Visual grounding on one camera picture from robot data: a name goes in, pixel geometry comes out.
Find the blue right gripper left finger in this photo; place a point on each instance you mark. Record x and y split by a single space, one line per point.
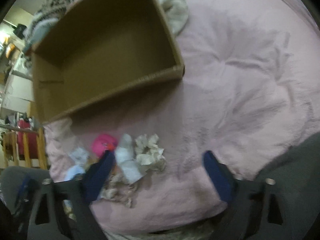
97 174

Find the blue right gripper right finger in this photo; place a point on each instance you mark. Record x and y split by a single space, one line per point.
220 176

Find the light blue fluffy sock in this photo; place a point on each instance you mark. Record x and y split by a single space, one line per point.
80 158

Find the white ankle sock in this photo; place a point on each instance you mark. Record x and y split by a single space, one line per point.
125 159

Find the beige fabric scrunchie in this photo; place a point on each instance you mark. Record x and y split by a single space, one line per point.
149 155

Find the grey lace scrunchie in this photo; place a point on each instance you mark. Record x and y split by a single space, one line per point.
118 189

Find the pink plush toy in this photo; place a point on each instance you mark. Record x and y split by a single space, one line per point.
102 143

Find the pink bed duvet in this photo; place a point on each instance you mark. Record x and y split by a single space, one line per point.
250 92

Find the yellow wooden chair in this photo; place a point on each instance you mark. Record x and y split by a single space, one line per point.
24 147

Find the white kitchen cabinet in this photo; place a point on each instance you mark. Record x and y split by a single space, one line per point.
18 91

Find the brown cardboard box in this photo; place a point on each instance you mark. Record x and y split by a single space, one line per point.
99 49

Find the white fluffy cloth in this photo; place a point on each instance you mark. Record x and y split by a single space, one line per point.
177 14

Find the patterned knit sweater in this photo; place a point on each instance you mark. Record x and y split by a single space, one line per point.
50 12

